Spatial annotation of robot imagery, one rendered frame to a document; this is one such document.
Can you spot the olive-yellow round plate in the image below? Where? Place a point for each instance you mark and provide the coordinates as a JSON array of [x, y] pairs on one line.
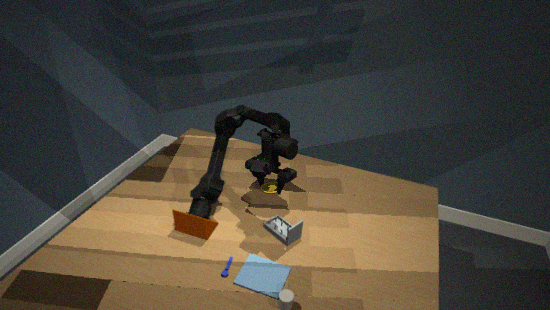
[[269, 188]]

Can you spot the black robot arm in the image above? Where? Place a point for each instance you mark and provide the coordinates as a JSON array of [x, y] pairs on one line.
[[211, 185]]

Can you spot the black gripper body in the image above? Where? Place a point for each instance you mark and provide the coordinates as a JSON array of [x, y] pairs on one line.
[[286, 175]]

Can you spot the blue spoon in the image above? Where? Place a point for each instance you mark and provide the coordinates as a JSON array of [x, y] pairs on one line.
[[225, 273]]

